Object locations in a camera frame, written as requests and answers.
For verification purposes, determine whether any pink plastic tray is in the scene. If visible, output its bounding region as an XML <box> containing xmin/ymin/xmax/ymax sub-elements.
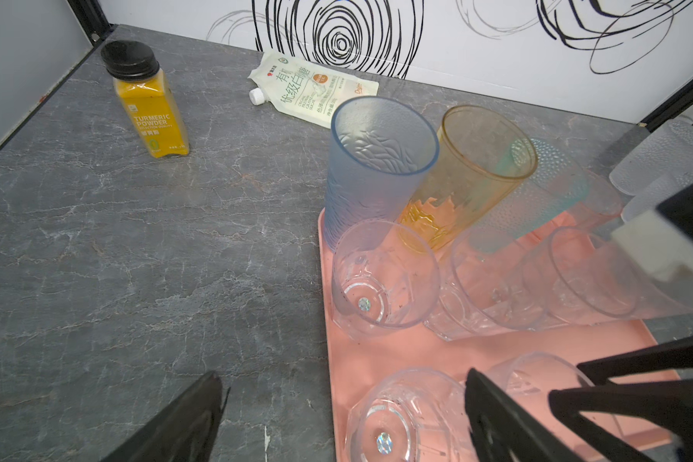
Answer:
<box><xmin>320</xmin><ymin>244</ymin><xmax>656</xmax><ymax>461</ymax></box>

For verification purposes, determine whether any clear faceted glass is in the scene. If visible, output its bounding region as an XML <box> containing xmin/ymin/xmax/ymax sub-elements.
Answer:
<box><xmin>484</xmin><ymin>352</ymin><xmax>593</xmax><ymax>448</ymax></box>

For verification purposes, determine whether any yellow spice jar black lid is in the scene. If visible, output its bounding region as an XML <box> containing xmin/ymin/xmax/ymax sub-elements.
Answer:
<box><xmin>101</xmin><ymin>40</ymin><xmax>190</xmax><ymax>158</ymax></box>

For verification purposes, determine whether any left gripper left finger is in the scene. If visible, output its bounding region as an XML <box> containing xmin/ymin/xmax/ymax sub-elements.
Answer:
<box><xmin>104</xmin><ymin>371</ymin><xmax>230</xmax><ymax>461</ymax></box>

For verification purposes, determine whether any amber yellow plastic cup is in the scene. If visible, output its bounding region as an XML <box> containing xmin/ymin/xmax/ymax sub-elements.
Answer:
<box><xmin>398</xmin><ymin>105</ymin><xmax>538</xmax><ymax>251</ymax></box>

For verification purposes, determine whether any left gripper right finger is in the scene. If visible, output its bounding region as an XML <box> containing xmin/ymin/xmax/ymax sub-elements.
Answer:
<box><xmin>465</xmin><ymin>368</ymin><xmax>581</xmax><ymax>461</ymax></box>

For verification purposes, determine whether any clear ribbed plastic cup front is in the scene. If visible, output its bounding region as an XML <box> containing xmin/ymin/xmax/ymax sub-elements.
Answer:
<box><xmin>331</xmin><ymin>219</ymin><xmax>441</xmax><ymax>342</ymax></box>

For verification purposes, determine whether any white green sugar pouch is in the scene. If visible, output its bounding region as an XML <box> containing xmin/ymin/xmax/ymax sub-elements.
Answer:
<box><xmin>248</xmin><ymin>50</ymin><xmax>379</xmax><ymax>128</ymax></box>

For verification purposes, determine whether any clear short glass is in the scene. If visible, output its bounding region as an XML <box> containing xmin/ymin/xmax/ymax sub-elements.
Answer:
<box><xmin>423</xmin><ymin>226</ymin><xmax>547</xmax><ymax>342</ymax></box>
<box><xmin>520</xmin><ymin>227</ymin><xmax>643</xmax><ymax>328</ymax></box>

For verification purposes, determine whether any teal green plastic cup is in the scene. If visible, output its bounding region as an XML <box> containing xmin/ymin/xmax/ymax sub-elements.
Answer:
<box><xmin>472</xmin><ymin>138</ymin><xmax>589</xmax><ymax>244</ymax></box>

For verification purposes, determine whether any clear ribbed plastic cup back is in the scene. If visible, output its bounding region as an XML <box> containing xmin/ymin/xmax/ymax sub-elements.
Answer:
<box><xmin>345</xmin><ymin>368</ymin><xmax>477</xmax><ymax>461</ymax></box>

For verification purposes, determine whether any frosted white plastic cup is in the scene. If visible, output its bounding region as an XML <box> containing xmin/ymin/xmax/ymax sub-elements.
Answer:
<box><xmin>609</xmin><ymin>117</ymin><xmax>693</xmax><ymax>196</ymax></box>

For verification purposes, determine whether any clear ribbed plastic cup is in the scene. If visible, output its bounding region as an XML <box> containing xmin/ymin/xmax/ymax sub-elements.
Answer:
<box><xmin>331</xmin><ymin>219</ymin><xmax>441</xmax><ymax>342</ymax></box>
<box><xmin>345</xmin><ymin>368</ymin><xmax>477</xmax><ymax>461</ymax></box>

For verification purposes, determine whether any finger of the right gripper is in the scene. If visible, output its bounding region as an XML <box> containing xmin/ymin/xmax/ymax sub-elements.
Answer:
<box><xmin>549</xmin><ymin>379</ymin><xmax>693</xmax><ymax>461</ymax></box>
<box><xmin>577</xmin><ymin>336</ymin><xmax>693</xmax><ymax>385</ymax></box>

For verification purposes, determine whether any blue textured plastic cup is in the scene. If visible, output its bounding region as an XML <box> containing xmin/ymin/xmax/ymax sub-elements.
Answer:
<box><xmin>323</xmin><ymin>96</ymin><xmax>439</xmax><ymax>250</ymax></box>

